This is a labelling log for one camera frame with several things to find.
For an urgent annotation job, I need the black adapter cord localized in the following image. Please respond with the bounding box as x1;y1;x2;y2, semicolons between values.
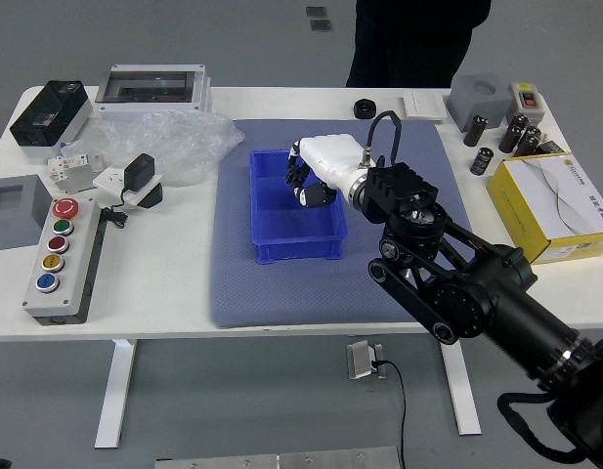
99;188;131;229

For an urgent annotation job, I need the black lidded white enclosure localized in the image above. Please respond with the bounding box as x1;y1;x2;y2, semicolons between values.
9;79;93;160

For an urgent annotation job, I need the white wall switch plate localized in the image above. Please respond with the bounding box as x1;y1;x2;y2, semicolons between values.
402;91;448;121

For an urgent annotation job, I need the grey five-button control box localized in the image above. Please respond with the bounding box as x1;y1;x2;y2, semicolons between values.
21;196;105;326

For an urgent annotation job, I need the white socket plate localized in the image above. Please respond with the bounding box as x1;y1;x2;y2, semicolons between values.
92;165;164;206

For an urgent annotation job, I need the grey switch box red button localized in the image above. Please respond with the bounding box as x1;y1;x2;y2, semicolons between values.
505;81;546;122

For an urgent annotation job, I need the grey block with round hole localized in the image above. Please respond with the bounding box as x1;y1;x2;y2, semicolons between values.
446;73;515;133

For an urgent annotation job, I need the black power adapter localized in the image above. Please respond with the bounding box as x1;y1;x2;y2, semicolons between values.
122;152;156;192

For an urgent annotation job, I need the yellow white carton box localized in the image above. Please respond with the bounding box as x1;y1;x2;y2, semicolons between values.
486;151;603;266

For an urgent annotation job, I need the grey metal plate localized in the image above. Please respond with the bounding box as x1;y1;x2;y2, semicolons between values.
153;446;403;469

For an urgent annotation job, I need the grey block with square hole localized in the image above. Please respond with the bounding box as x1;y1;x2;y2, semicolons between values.
0;174;56;251

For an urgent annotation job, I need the white circuit breaker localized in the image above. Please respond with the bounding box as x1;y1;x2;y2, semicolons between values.
46;151;105;192

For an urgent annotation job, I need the black floor cable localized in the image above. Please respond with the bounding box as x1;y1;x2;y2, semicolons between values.
371;359;409;469

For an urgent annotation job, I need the white table leg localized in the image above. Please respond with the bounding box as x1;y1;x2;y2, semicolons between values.
94;337;138;449
440;341;483;437

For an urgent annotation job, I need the silver floor socket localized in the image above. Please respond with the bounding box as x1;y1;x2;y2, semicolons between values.
346;339;389;382

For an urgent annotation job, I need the black block under socket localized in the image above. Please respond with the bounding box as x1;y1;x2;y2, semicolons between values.
134;183;164;211

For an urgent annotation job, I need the person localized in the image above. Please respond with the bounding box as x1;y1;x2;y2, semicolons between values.
345;0;493;89

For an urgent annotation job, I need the blue plastic box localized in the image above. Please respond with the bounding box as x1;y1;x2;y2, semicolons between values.
248;146;351;266

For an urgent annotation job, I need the grey distribution box clear lid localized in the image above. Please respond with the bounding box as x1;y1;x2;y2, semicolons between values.
94;63;213;122

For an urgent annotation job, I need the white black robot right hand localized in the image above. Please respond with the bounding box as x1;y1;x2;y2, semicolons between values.
284;135;369;209

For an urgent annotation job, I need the blue-grey padded mat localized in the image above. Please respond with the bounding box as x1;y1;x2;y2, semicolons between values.
209;118;478;329

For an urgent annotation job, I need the clear plastic bag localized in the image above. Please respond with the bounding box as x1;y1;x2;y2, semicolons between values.
83;107;246;188

